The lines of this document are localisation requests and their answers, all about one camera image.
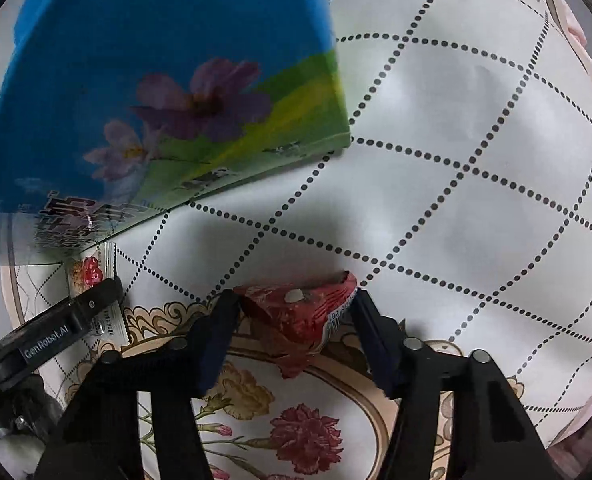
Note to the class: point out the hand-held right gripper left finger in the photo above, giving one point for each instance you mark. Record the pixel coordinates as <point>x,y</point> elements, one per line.
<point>215,347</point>

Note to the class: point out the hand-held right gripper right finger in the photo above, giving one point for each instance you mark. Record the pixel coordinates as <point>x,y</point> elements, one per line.
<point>371,340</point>

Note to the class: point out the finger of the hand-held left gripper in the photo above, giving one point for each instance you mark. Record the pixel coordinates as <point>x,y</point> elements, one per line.
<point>98,300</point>

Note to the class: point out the white snack packet red print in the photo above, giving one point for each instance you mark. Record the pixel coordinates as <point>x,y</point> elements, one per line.
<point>93,272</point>

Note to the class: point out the blue green floral box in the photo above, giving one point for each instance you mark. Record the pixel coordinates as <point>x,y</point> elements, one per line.
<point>151,85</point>

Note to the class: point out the floral printed tablecloth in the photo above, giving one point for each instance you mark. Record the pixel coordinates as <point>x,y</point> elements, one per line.
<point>451,185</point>

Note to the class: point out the pink cloth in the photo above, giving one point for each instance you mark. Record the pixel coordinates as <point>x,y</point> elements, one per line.
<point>576,25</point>

